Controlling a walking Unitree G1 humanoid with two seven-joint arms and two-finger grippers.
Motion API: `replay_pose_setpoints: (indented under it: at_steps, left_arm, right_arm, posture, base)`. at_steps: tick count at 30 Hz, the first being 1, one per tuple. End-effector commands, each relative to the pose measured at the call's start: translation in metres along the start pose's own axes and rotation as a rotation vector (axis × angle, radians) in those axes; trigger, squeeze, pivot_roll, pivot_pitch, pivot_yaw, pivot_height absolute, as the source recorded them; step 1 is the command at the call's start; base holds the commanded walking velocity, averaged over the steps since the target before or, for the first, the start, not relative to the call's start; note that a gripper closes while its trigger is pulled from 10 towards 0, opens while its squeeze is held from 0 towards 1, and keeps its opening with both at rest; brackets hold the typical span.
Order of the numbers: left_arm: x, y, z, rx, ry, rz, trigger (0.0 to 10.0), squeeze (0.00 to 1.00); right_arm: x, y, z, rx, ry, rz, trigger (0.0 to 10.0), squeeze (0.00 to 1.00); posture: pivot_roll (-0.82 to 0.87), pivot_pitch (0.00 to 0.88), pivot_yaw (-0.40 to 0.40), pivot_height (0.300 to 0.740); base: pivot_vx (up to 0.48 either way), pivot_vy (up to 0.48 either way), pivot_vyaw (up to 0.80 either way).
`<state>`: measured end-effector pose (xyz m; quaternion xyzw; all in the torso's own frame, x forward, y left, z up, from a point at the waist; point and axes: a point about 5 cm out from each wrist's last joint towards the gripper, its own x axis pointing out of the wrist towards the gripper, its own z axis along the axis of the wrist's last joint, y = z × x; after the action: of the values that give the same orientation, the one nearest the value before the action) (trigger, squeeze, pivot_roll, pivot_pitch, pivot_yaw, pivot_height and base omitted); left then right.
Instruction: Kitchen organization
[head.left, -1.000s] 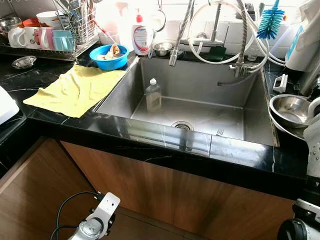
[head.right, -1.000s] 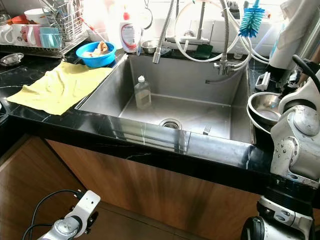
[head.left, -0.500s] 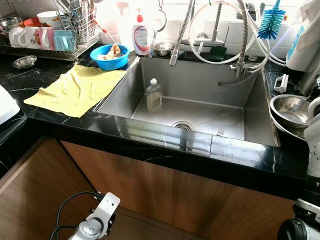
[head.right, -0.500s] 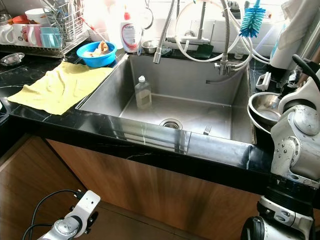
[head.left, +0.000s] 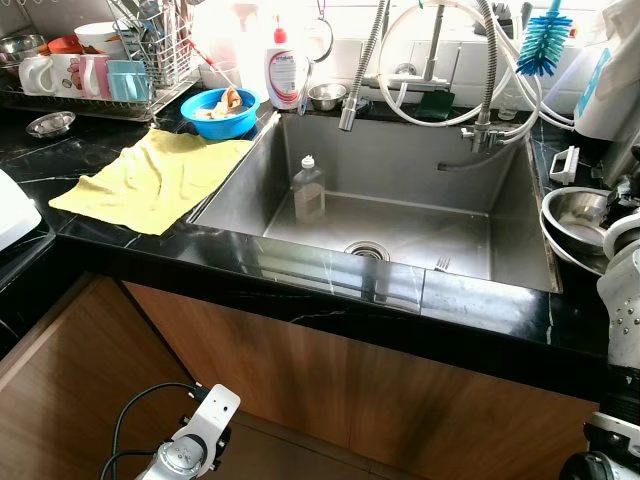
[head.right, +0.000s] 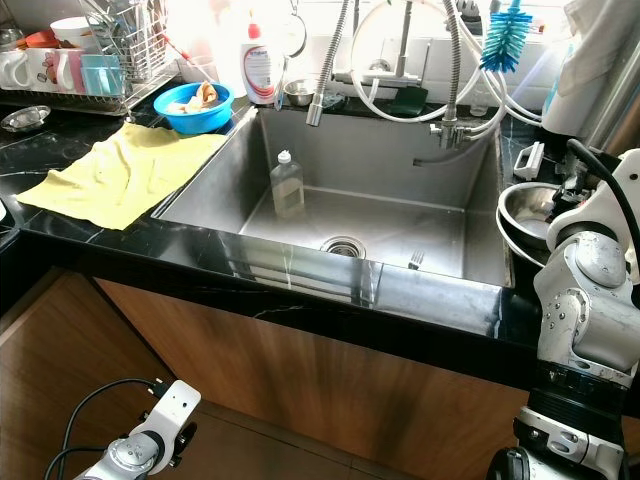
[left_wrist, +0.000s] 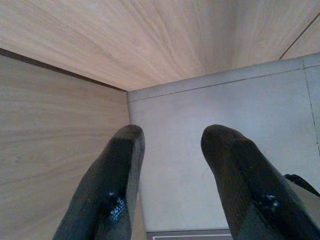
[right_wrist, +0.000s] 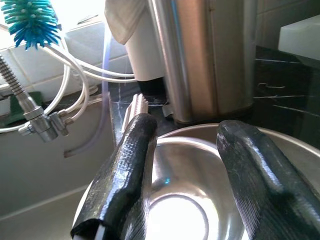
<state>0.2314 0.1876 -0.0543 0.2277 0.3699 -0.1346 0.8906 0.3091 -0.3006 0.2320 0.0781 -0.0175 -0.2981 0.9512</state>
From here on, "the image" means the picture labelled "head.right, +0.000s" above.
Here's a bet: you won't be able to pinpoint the large steel pot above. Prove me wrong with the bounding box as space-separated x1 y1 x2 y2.
592 55 640 159

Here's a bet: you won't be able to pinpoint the blue bottle brush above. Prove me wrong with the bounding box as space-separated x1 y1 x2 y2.
480 0 538 75

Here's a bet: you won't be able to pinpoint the blue plastic bowl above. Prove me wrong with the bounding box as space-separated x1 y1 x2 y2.
153 81 237 136

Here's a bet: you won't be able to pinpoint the dark green sponge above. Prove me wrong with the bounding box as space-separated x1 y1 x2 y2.
389 84 432 119

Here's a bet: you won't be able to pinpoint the plain white mug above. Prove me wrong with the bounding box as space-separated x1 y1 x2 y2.
0 50 43 93

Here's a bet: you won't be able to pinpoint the large steel bowl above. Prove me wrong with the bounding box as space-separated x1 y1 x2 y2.
500 181 571 246

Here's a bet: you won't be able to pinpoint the white ceramic bowl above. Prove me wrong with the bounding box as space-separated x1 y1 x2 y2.
52 17 107 52

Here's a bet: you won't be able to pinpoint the pink mug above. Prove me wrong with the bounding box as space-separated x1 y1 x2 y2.
58 50 98 96

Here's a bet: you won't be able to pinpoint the white cloth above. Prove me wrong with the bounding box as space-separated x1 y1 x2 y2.
540 0 640 138

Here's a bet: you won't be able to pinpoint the steel sink drain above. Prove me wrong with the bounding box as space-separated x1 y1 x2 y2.
320 236 369 260

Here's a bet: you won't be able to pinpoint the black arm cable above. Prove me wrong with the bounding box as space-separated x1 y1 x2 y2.
45 377 166 480
563 138 640 221

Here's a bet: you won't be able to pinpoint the white water hose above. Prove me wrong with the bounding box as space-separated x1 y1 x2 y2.
350 0 546 126

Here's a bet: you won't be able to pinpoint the silver sprayer hose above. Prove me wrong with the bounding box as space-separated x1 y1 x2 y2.
304 0 363 129

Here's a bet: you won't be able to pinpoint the stainless steel sink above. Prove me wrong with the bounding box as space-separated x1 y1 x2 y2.
157 103 518 290

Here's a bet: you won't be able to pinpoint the metal wire dish rack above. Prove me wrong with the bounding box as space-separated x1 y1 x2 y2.
0 10 187 117

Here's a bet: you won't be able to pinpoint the steel flexible neck faucet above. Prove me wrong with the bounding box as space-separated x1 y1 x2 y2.
410 0 513 168

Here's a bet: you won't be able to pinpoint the slim steel tap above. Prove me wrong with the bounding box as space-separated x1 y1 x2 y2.
365 0 419 86

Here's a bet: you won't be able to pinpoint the small steel bowl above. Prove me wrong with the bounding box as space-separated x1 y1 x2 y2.
281 78 323 107

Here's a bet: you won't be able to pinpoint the round steel plate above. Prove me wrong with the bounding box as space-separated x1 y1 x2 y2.
494 181 556 269

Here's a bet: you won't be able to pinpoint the small flat steel dish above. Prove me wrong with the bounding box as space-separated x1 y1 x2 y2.
4 104 54 134

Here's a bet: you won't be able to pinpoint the clear plastic bottle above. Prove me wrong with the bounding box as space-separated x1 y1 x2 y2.
268 150 307 221

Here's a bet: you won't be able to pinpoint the yellow dish cloth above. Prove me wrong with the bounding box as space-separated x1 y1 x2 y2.
15 121 230 232

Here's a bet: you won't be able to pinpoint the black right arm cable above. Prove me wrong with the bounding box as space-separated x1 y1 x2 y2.
563 138 640 221

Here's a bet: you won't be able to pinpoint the teal mug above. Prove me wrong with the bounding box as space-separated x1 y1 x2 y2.
80 55 132 100

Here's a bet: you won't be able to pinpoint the printed white mug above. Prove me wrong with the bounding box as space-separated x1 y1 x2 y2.
28 47 73 94

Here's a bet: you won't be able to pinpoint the food scraps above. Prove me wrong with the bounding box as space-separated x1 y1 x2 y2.
165 81 223 114

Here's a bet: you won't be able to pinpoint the orange bowl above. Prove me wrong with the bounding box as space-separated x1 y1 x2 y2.
20 30 67 52

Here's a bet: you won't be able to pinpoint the wooden cabinet front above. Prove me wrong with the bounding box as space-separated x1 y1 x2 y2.
0 270 161 480
105 278 541 480

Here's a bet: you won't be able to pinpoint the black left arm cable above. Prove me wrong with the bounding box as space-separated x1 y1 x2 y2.
45 377 166 480

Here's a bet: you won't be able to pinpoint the white dish soap bottle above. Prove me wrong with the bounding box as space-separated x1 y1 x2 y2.
239 20 288 107

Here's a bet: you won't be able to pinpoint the wire cutlery holder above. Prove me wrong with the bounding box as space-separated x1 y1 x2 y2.
95 0 183 87

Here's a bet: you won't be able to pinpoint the small white plastic clip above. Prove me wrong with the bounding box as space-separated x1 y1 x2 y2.
511 140 547 182

